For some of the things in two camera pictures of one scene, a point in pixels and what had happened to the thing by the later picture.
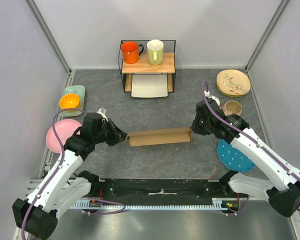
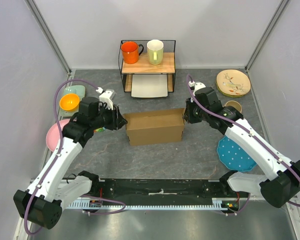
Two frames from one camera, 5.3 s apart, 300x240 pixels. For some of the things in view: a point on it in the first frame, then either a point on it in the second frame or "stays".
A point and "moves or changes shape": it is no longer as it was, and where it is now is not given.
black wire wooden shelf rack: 143,66 stays
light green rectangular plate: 79,90 stays
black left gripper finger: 117,135 -> 120,121
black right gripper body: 202,127 -> 194,113
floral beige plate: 233,83 stays
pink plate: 65,128 stays
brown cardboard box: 160,136 moves or changes shape
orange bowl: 69,101 stays
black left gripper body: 104,135 -> 106,118
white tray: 149,85 stays
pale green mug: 155,51 stays
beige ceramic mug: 231,107 stays
